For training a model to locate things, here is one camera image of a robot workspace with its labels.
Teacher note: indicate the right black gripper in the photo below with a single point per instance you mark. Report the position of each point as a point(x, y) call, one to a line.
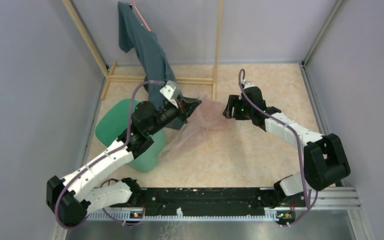
point(234, 101)

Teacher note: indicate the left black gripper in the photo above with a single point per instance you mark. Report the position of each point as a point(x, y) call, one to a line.
point(187, 105)

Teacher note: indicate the pink plastic trash bag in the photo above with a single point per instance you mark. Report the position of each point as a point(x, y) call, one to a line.
point(207, 118)

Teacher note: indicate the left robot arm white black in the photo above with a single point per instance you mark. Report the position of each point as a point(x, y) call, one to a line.
point(73, 197)

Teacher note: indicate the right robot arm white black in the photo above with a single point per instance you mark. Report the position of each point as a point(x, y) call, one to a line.
point(322, 158)

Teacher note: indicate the green plastic trash bin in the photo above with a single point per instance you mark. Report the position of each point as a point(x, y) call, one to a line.
point(114, 122)

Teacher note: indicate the dark teal hanging cloth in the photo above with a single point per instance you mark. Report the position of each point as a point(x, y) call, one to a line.
point(133, 36)

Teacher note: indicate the pink clothes hanger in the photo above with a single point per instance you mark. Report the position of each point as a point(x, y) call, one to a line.
point(139, 14)

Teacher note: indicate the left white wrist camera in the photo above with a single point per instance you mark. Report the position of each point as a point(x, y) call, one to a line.
point(171, 91)

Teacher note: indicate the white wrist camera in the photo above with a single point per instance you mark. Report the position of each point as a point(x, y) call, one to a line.
point(171, 91)
point(247, 84)

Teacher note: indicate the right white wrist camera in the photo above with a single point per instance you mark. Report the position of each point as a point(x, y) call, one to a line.
point(247, 84)

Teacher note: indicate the wooden clothes rack frame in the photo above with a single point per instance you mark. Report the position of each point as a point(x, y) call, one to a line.
point(109, 71)

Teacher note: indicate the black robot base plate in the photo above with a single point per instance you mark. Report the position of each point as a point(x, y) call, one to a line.
point(210, 202)

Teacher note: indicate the grey slotted cable duct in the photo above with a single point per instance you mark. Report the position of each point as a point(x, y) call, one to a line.
point(137, 215)

